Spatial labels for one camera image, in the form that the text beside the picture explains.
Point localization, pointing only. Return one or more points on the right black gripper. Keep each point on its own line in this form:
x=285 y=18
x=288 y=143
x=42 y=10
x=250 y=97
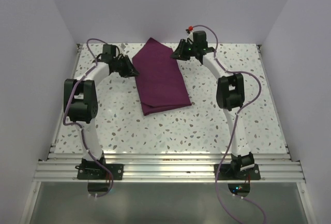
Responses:
x=179 y=53

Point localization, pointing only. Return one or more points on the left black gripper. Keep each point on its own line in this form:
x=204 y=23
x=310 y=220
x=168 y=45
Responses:
x=130 y=71

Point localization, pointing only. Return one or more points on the purple cloth mat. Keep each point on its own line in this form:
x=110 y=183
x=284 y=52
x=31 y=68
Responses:
x=160 y=83

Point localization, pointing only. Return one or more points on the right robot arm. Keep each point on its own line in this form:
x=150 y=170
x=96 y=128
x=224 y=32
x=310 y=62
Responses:
x=230 y=97

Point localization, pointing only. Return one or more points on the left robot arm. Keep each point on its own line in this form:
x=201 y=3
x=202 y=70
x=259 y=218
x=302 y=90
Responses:
x=81 y=103

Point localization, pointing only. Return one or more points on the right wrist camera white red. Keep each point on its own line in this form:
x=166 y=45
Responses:
x=189 y=32

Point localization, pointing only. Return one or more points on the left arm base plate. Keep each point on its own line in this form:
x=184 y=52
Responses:
x=95 y=172

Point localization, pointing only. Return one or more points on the aluminium rail frame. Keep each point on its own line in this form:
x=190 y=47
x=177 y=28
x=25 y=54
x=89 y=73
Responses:
x=169 y=168

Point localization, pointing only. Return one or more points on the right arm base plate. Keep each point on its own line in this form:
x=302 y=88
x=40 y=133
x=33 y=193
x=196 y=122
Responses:
x=227 y=173

